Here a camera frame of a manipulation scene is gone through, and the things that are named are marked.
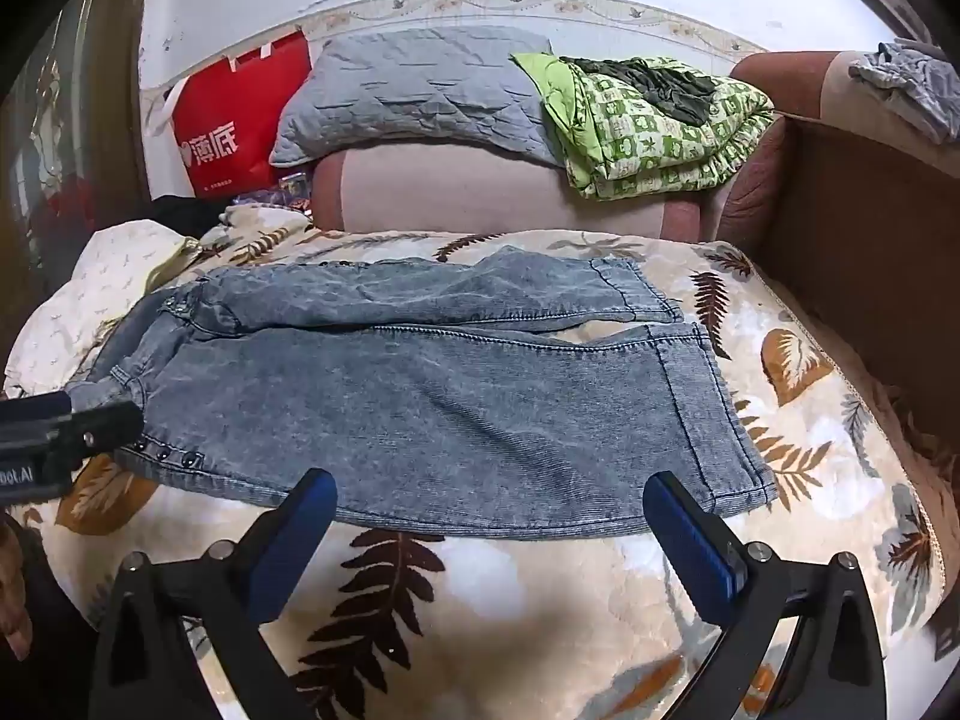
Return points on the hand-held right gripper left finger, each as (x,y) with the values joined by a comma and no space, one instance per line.
(296,540)

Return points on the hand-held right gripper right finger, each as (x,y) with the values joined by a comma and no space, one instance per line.
(686,540)

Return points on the white printed cloth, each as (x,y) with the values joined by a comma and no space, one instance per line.
(82,292)

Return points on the pink brown sofa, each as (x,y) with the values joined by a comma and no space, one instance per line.
(487,187)

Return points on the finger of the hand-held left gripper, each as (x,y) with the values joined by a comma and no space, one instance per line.
(105,427)

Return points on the grey quilted pillow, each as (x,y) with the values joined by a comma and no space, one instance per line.
(405,90)

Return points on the red shopping bag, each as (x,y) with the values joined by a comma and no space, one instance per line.
(225,127)

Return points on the colourful printed packet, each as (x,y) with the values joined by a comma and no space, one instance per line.
(277,191)

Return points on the black garment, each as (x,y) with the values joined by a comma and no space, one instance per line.
(184,214)

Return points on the dark green garment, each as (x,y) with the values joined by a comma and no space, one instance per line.
(675,90)

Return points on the leaf print blanket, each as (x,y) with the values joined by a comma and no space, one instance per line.
(525,615)

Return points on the green patterned quilt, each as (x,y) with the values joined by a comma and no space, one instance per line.
(637,154)

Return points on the blue denim pants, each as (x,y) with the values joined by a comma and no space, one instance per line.
(450,405)

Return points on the grey crumpled cloth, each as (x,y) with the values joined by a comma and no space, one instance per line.
(915,82)

